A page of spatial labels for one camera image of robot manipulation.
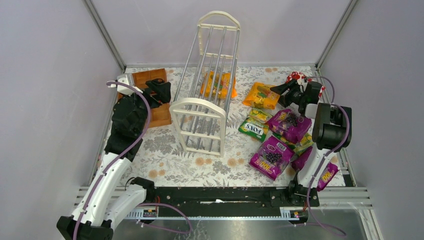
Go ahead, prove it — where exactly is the floral table mat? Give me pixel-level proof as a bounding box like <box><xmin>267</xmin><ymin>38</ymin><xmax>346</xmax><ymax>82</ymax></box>
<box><xmin>117</xmin><ymin>66</ymin><xmax>314</xmax><ymax>187</ymax></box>

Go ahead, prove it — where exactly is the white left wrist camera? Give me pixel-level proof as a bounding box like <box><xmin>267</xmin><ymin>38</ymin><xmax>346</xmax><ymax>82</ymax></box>
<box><xmin>106</xmin><ymin>73</ymin><xmax>143</xmax><ymax>98</ymax></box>

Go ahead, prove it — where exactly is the purple grape candy bag right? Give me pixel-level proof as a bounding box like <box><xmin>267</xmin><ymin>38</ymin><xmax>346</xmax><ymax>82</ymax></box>
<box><xmin>291</xmin><ymin>146</ymin><xmax>340</xmax><ymax>192</ymax></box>

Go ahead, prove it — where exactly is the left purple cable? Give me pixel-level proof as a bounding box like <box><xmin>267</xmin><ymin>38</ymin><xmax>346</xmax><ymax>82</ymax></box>
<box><xmin>72</xmin><ymin>81</ymin><xmax>152</xmax><ymax>240</ymax></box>

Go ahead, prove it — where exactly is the purple grape candy bag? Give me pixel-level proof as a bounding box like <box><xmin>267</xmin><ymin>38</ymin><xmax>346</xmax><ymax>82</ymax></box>
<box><xmin>249</xmin><ymin>136</ymin><xmax>295</xmax><ymax>181</ymax></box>
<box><xmin>266</xmin><ymin>108</ymin><xmax>312</xmax><ymax>144</ymax></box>
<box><xmin>291</xmin><ymin>146</ymin><xmax>340</xmax><ymax>192</ymax></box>

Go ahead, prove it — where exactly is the brown wooden compartment tray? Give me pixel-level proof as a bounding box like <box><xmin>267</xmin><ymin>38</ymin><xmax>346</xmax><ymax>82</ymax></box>
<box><xmin>131</xmin><ymin>68</ymin><xmax>172</xmax><ymax>128</ymax></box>

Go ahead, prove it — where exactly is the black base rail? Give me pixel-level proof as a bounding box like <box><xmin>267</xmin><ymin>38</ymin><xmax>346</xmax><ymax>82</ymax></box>
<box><xmin>130</xmin><ymin>187</ymin><xmax>320</xmax><ymax>220</ymax></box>

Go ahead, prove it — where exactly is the red white heart bag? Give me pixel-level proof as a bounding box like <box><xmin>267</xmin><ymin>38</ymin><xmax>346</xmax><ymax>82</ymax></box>
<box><xmin>285</xmin><ymin>71</ymin><xmax>326</xmax><ymax>102</ymax></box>

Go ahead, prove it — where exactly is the green Fox's candy bag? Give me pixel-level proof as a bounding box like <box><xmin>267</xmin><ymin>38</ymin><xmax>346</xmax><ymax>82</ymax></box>
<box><xmin>238</xmin><ymin>117</ymin><xmax>269</xmax><ymax>143</ymax></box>

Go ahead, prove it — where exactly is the purple grape candy bag upper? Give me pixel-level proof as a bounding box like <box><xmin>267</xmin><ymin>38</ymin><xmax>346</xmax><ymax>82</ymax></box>
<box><xmin>266</xmin><ymin>108</ymin><xmax>312</xmax><ymax>144</ymax></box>

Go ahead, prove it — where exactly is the purple grape candy bag front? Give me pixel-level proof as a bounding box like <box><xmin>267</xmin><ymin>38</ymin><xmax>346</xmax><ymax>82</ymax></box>
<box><xmin>249</xmin><ymin>136</ymin><xmax>295</xmax><ymax>181</ymax></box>

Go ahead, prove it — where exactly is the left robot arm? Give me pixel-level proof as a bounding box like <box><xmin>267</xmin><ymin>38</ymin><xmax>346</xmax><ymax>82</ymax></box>
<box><xmin>56</xmin><ymin>78</ymin><xmax>171</xmax><ymax>240</ymax></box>

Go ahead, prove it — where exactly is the cream and metal shelf rack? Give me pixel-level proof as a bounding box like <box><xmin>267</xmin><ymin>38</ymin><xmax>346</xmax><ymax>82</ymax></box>
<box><xmin>169</xmin><ymin>10</ymin><xmax>241</xmax><ymax>158</ymax></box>

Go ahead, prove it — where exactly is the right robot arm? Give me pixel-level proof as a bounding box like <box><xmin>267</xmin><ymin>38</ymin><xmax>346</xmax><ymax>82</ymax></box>
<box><xmin>269</xmin><ymin>76</ymin><xmax>352</xmax><ymax>208</ymax></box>

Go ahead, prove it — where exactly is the orange candy bag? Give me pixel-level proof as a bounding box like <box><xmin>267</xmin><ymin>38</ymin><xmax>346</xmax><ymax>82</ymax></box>
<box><xmin>242</xmin><ymin>82</ymin><xmax>280</xmax><ymax>110</ymax></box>
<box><xmin>200</xmin><ymin>71</ymin><xmax>231</xmax><ymax>99</ymax></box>

